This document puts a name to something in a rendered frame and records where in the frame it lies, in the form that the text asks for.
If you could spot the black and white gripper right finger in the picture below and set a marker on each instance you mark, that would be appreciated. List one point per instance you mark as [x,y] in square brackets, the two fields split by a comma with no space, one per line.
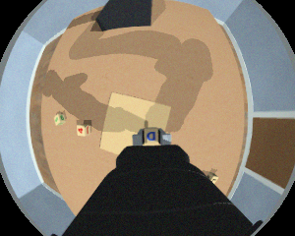
[163,138]

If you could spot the tan flat mat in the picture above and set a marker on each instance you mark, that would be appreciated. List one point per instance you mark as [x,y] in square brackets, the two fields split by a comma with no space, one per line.
[125,116]

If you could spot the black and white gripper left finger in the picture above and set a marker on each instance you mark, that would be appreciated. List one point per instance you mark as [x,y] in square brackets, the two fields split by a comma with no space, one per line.
[137,138]

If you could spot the white block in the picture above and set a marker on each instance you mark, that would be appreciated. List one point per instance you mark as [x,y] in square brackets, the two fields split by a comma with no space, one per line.
[212,177]
[151,135]
[83,130]
[59,119]

